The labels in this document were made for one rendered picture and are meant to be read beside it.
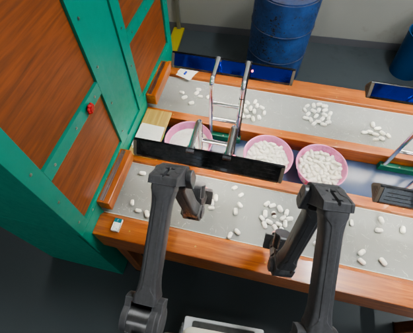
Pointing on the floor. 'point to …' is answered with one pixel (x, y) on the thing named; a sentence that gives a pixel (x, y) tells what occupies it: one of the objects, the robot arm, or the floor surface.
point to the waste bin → (412, 53)
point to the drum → (281, 32)
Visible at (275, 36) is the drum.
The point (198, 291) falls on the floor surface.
